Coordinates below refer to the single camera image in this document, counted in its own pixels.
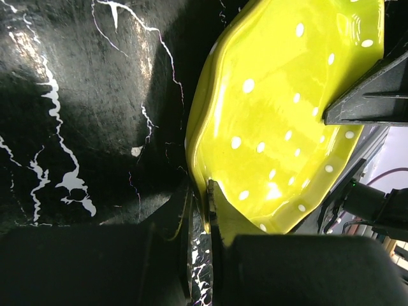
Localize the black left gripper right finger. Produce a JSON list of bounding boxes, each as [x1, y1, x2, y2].
[[207, 179, 266, 305]]

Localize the lime green polka dot plate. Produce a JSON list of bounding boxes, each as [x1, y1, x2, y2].
[[185, 1, 384, 233]]

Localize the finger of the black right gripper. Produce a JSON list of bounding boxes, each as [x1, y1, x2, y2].
[[323, 47, 407, 126]]

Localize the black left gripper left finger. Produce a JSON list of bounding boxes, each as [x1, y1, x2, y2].
[[98, 178, 193, 305]]

